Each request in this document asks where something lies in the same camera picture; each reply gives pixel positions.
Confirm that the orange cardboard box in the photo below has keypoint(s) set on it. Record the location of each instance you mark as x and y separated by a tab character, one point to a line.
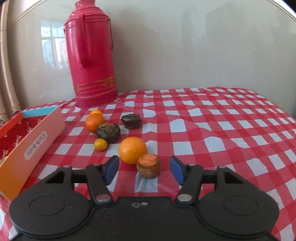
27	143

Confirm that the red checkered tablecloth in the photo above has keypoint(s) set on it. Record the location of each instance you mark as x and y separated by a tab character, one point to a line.
208	134

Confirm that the small kumquat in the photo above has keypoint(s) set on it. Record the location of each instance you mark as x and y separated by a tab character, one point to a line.
96	112
100	144

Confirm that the large orange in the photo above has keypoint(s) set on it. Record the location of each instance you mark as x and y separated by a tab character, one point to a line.
132	150

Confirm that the medium orange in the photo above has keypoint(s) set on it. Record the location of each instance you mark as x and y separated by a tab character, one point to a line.
93	122

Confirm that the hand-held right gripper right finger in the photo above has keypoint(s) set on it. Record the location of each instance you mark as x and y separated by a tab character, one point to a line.
176	169

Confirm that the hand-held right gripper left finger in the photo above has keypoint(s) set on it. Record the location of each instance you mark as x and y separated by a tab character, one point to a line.
112	168

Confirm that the beige curtain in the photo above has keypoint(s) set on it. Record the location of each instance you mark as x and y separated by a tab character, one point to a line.
7	76

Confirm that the red thermos flask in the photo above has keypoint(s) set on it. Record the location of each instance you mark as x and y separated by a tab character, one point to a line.
91	55

